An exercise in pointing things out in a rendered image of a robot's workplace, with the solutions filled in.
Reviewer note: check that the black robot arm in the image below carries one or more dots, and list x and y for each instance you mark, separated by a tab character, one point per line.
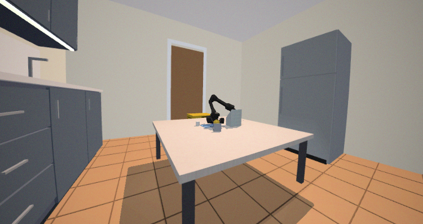
213	111

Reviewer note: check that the grey dish rack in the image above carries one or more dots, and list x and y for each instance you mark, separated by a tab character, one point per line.
217	127

